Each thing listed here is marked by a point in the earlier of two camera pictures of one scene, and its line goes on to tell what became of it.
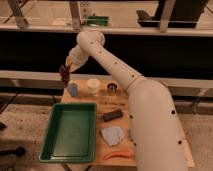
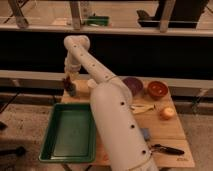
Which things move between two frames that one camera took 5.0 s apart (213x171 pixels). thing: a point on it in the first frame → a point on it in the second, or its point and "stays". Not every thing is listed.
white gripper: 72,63 → 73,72
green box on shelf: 97,20 stays
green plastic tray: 70,135 stays
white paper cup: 93,86 stays
